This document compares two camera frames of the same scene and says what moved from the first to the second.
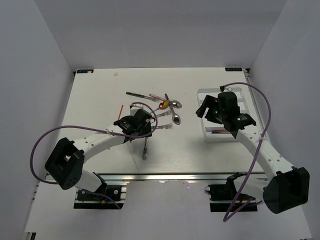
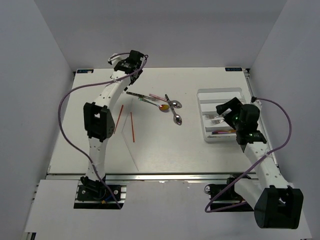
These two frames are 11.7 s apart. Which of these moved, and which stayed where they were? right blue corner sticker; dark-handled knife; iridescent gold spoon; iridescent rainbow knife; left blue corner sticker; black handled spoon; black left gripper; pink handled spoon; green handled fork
Moved: iridescent gold spoon; green handled fork; black left gripper
Stayed: iridescent rainbow knife; right blue corner sticker; dark-handled knife; pink handled spoon; left blue corner sticker; black handled spoon
